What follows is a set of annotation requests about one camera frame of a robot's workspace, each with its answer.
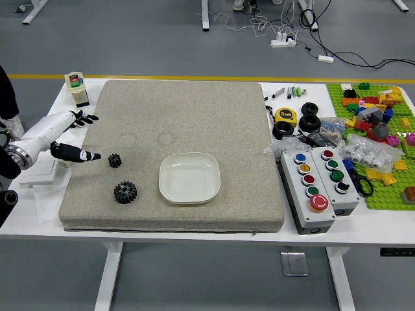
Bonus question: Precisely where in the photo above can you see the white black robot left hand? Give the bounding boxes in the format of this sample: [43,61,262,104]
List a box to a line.
[12,109,102,165]

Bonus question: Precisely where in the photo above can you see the big black gear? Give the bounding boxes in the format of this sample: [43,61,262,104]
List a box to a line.
[113,180,139,205]

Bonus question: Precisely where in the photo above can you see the grey five-button control box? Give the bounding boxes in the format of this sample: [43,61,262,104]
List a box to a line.
[279,150,337,236]

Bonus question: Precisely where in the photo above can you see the grey four-button control box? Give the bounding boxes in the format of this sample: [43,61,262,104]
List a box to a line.
[309,146,361,216]

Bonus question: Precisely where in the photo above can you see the white flat board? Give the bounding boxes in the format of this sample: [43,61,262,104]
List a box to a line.
[18,150,61,187]

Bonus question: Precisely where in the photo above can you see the person's leg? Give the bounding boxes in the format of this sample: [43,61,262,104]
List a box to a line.
[0,64,19,121]

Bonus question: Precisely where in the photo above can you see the clear plastic sheet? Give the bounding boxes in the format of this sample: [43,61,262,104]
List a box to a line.
[32,186,63,225]

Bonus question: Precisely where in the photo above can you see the white background desk leg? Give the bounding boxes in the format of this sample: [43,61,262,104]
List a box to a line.
[392,0,411,14]
[298,0,320,32]
[22,0,49,25]
[200,0,213,32]

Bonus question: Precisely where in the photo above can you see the grey-brown cushion mat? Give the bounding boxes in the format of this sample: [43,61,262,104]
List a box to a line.
[58,79,286,233]

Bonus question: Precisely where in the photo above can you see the white square dish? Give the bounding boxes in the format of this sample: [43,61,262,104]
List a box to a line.
[158,152,222,205]

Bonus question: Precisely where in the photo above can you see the white table leg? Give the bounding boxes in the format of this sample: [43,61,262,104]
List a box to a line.
[93,241,124,311]
[326,246,356,311]

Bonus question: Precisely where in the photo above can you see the yellow tape measure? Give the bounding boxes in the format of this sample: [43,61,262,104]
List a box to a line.
[274,106,298,128]

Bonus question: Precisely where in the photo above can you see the clear plastic bag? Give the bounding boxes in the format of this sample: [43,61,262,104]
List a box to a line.
[264,135,314,161]

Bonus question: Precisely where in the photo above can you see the white power strip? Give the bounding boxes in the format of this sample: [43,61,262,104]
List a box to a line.
[270,32,298,49]

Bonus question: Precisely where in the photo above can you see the black power adapter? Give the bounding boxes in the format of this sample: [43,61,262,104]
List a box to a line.
[306,130,341,146]

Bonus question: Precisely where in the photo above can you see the metal floor plate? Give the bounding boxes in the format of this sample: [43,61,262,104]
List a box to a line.
[280,251,309,277]

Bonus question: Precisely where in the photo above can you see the bag of blue parts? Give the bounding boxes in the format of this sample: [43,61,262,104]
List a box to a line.
[319,117,346,137]

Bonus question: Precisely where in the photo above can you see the black scissors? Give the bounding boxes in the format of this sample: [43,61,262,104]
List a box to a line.
[351,170,375,198]

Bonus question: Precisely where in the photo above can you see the bag of white parts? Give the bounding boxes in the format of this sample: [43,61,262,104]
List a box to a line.
[338,134,406,174]

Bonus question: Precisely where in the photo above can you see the grey sloped toy brick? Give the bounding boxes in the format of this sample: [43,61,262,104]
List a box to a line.
[372,122,390,140]

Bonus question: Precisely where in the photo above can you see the green brick baseplate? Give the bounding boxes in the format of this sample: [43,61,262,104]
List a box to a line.
[326,82,415,211]

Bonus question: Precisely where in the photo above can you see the grey orange toy brick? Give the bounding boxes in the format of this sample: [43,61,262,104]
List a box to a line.
[400,186,415,205]

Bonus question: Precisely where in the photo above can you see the black table control panel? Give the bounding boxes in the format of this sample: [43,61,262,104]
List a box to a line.
[379,248,415,257]

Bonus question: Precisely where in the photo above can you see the beige switch box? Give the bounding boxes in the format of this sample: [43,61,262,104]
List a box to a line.
[64,70,90,109]

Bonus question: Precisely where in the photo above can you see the white floor cable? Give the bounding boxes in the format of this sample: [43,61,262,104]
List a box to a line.
[206,1,301,40]

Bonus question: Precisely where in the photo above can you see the black floor cable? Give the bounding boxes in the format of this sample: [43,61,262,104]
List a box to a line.
[298,8,415,69]

